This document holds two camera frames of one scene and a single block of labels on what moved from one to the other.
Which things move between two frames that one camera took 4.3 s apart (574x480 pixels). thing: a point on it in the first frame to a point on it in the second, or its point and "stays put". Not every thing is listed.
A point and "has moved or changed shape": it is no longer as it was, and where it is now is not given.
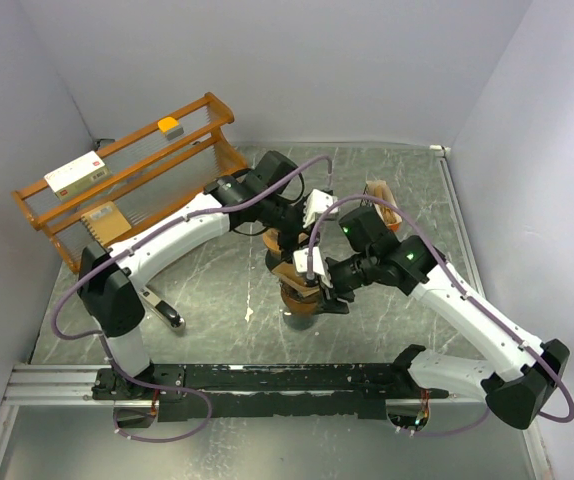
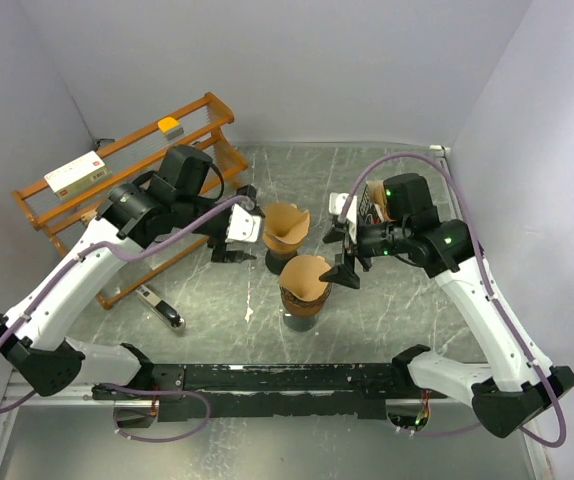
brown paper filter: [289, 273] has moved or changed shape
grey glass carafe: [300, 321] stays put
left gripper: [290, 242] to [221, 253]
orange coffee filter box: [389, 214] stays put
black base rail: [211, 392] stays put
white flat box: [77, 175] stays put
